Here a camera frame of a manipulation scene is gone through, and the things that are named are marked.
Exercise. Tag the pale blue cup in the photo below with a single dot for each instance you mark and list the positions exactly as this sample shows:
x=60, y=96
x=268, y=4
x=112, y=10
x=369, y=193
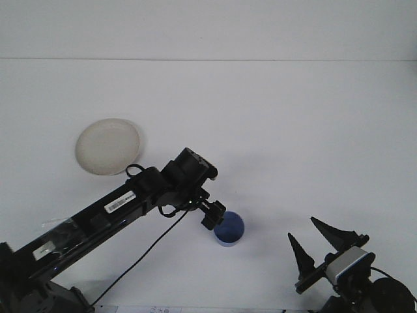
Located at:
x=233, y=228

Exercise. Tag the pale round plate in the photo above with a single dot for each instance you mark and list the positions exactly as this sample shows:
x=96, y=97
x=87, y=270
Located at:
x=107, y=146

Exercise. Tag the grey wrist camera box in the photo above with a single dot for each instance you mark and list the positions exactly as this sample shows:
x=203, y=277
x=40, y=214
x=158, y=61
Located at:
x=198, y=163
x=348, y=264

